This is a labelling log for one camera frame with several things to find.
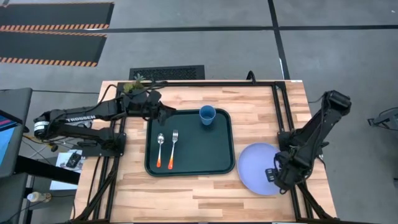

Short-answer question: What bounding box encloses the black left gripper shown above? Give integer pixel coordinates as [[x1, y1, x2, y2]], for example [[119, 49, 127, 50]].
[[143, 89, 177, 127]]

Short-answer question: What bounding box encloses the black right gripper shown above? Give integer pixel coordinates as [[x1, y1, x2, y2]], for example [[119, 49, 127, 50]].
[[265, 152, 310, 195]]

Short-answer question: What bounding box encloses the purple plastic plate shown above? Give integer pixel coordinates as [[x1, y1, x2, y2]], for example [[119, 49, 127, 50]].
[[237, 142, 282, 197]]

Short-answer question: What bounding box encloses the spoon with orange handle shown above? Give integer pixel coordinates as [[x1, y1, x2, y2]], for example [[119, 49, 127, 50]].
[[156, 133, 165, 169]]

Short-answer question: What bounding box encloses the fork with orange handle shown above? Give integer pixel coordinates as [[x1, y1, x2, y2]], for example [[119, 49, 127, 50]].
[[167, 129, 179, 170]]

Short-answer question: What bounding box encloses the blue plastic cup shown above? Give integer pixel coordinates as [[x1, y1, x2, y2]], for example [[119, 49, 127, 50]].
[[198, 105, 217, 126]]

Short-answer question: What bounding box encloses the dark green plastic tray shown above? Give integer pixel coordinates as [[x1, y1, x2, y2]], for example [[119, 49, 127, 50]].
[[144, 108, 236, 177]]

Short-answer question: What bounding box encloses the black floor vent grille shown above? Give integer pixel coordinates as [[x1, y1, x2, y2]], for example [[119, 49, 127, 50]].
[[129, 64, 206, 81]]

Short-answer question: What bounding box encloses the potted succulent plant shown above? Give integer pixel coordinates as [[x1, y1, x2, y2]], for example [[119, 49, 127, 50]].
[[123, 73, 147, 95]]

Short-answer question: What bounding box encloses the black handheld controller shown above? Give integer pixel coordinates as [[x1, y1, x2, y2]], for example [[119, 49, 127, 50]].
[[65, 151, 83, 169]]

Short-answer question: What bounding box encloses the white paper sheet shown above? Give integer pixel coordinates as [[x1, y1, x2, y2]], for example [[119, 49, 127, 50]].
[[49, 149, 85, 191]]

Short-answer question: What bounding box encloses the black hazard-striped floor mat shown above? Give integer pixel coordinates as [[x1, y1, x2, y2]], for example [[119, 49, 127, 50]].
[[0, 30, 108, 68], [0, 2, 115, 32]]

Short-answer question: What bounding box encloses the clear plastic bottle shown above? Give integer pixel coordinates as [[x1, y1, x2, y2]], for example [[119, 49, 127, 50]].
[[27, 191, 52, 203]]

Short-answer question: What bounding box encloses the grey workstation with screen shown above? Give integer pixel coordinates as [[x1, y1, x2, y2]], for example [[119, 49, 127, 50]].
[[0, 87, 34, 179]]

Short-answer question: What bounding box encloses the black aluminium table frame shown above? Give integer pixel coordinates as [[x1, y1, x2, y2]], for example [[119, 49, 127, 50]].
[[70, 80, 340, 224]]

